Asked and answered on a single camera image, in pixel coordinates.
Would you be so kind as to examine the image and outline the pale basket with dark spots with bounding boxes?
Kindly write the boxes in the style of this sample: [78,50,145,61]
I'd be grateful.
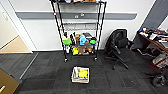
[71,65,91,85]

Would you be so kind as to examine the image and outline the blue plush toy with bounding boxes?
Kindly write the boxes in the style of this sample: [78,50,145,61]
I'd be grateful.
[79,34,90,46]

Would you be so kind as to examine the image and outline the green bowl with blue rim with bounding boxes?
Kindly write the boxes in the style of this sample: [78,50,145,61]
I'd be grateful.
[89,38,98,46]

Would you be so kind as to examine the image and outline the brown cardboard carton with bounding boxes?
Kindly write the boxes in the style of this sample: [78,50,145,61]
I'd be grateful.
[74,32,83,45]

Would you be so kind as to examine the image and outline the small white bottle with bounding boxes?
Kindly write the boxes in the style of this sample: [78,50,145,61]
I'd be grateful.
[65,45,71,55]

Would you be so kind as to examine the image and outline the lime green lidded container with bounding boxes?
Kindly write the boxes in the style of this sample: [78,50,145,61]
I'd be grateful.
[62,37,73,47]

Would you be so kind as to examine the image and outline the yellow soft item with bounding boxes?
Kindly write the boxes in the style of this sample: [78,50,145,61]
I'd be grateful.
[78,68,90,80]

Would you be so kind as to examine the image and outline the black office chair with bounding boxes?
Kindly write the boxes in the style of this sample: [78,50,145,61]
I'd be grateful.
[104,28,136,71]

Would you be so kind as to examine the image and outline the cluttered dark desk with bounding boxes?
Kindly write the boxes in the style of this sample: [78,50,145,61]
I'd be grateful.
[131,27,168,60]

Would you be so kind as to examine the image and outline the white door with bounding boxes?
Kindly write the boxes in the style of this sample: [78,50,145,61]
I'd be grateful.
[0,0,35,55]

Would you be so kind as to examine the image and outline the dark wheeled cart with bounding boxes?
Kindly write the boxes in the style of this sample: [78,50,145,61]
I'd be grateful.
[145,53,168,89]

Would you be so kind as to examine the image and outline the brown wooden board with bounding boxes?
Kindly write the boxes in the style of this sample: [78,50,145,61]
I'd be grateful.
[0,67,22,94]

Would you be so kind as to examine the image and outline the black wire shelf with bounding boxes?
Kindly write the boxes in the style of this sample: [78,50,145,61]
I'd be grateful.
[49,0,108,64]

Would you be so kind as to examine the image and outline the long grey wall band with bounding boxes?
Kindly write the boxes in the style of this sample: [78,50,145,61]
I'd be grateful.
[14,11,138,21]

